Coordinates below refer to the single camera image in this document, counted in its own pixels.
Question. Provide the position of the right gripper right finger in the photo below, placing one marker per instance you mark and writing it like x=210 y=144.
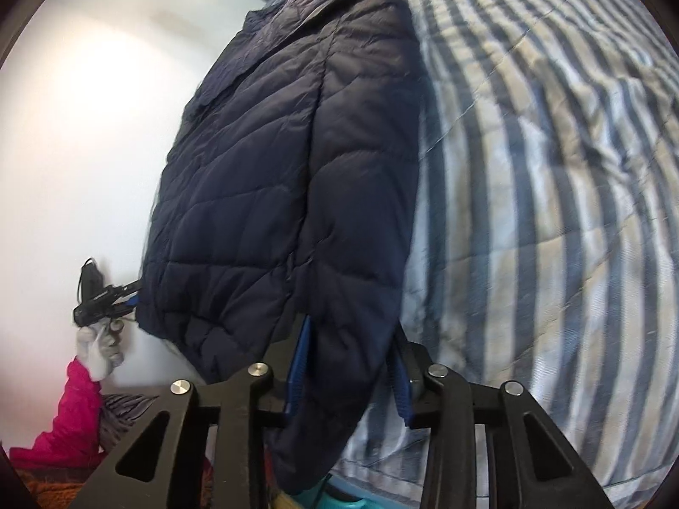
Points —
x=413 y=388

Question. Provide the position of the navy quilted puffer jacket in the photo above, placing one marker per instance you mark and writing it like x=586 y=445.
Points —
x=290 y=190

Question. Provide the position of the striped blue white bedspread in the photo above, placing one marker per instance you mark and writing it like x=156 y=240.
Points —
x=545 y=247

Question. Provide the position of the left hand white glove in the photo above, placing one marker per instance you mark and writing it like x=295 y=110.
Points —
x=99 y=348

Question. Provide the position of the pink sleeve forearm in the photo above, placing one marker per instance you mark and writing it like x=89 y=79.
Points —
x=74 y=441

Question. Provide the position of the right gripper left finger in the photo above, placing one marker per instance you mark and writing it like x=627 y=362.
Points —
x=287 y=361

